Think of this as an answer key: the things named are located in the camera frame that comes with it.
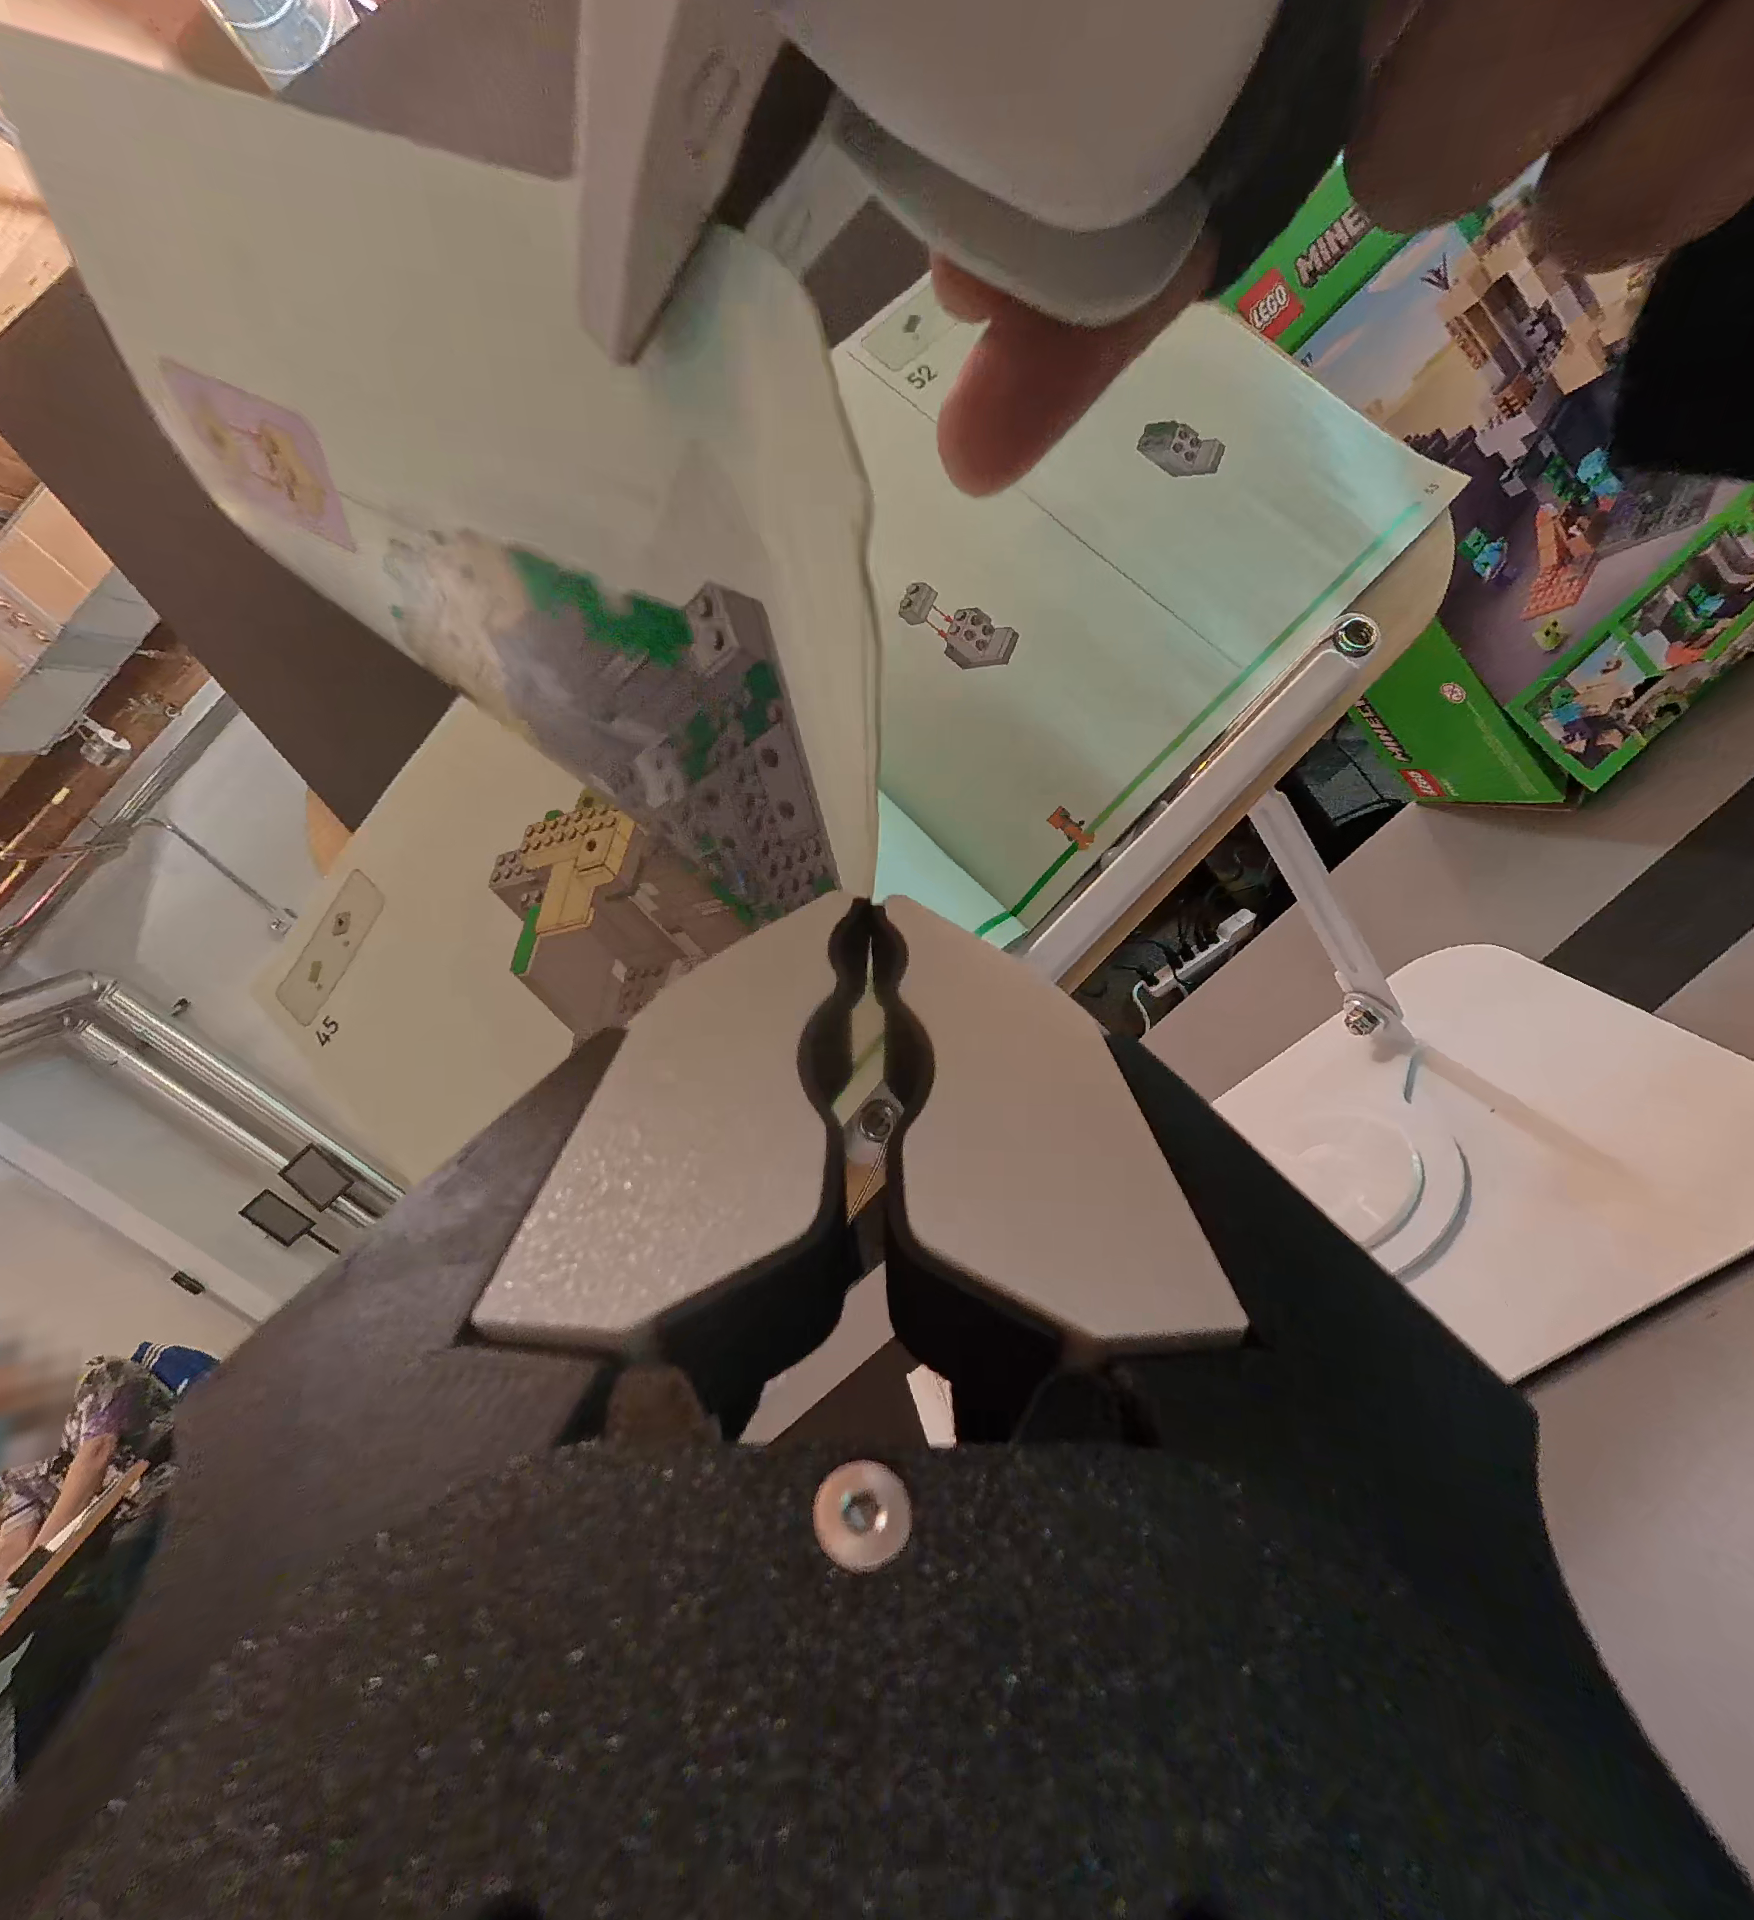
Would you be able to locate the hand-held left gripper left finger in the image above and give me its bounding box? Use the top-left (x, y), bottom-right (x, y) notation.
top-left (465, 893), bottom-right (879, 1441)

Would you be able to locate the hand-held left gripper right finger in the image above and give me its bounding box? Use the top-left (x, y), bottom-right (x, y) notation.
top-left (870, 895), bottom-right (1256, 1445)

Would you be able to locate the brick set instruction booklet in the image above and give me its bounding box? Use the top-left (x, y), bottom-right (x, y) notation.
top-left (0, 14), bottom-right (1463, 1060)

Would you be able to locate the grey desk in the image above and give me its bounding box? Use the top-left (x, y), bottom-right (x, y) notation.
top-left (742, 646), bottom-right (1754, 1920)

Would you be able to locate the person's right hand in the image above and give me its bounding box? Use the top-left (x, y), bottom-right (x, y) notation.
top-left (934, 0), bottom-right (1754, 500)

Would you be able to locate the white power strip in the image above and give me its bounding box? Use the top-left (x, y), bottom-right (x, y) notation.
top-left (1116, 908), bottom-right (1260, 998)

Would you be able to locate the white book stand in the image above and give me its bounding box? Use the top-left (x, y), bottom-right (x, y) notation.
top-left (304, 503), bottom-right (1754, 1385)

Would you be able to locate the green brick set box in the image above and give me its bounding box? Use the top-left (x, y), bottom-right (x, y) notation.
top-left (1221, 149), bottom-right (1754, 812)

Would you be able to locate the silver air duct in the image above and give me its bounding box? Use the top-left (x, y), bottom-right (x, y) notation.
top-left (0, 972), bottom-right (404, 1221)

